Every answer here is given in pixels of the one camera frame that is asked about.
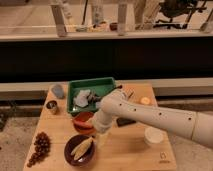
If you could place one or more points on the orange round fruit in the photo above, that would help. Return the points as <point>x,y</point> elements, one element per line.
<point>145,101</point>

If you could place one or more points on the wooden board table mat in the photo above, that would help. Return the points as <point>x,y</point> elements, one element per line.
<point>123,150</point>

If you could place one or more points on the green plastic tray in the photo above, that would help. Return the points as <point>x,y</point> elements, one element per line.
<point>100,86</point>

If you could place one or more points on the black office chair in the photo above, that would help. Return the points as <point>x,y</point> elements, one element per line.
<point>175,8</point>

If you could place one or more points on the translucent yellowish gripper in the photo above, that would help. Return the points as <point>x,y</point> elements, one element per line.
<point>101,139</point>

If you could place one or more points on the grey blue cup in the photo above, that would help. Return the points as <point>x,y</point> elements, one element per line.
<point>57,90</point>

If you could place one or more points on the peeled yellow banana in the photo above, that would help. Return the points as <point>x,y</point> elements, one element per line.
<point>82,148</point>

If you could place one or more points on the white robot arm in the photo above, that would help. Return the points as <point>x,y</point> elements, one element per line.
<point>191,125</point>

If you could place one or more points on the black rectangular sponge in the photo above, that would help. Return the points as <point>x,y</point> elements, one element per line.
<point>124,121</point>

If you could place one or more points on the red bowl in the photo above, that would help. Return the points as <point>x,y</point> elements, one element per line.
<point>84,117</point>

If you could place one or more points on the white crumpled cloth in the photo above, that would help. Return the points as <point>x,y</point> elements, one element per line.
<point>81,99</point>

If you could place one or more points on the small metal cup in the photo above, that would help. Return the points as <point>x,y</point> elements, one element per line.
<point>52,107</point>

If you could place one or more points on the black curved tool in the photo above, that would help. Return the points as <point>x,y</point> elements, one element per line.
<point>93,97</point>

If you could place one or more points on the purple bowl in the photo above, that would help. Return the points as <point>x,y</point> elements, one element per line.
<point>71,144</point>

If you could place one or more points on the white round lidded container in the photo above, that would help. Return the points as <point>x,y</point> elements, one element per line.
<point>153,136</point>

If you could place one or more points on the light blue block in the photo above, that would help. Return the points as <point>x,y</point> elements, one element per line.
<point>98,105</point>

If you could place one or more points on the orange carrot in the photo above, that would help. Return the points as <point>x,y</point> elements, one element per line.
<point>81,124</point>

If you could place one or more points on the bunch of dark grapes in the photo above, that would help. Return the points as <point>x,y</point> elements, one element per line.
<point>42,148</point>

